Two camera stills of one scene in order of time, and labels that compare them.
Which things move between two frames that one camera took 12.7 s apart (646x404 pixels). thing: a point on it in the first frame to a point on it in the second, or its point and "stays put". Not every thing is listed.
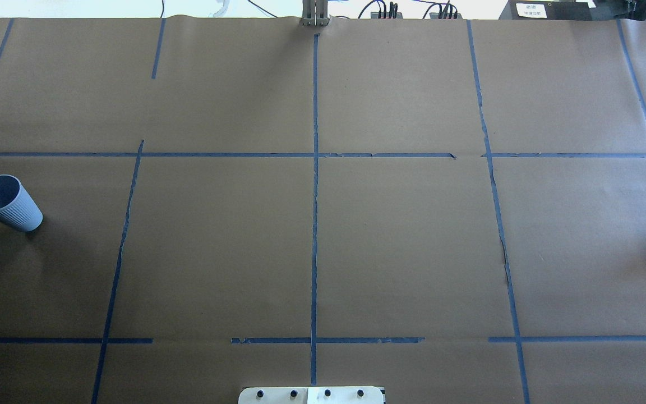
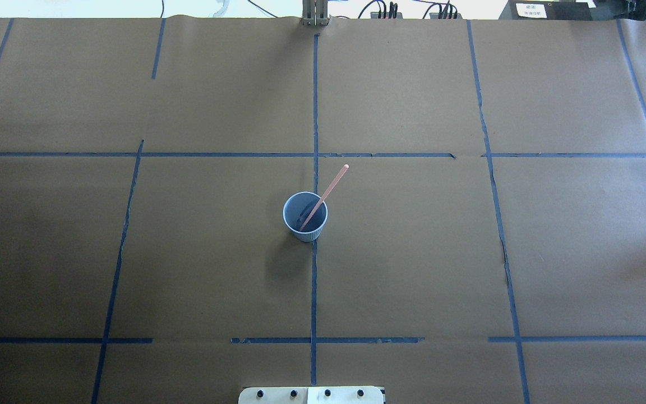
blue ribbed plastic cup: [10, 203] to [298, 208]
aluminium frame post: [314, 13] stays put
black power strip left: [375, 15] stays put
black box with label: [547, 10] stays put
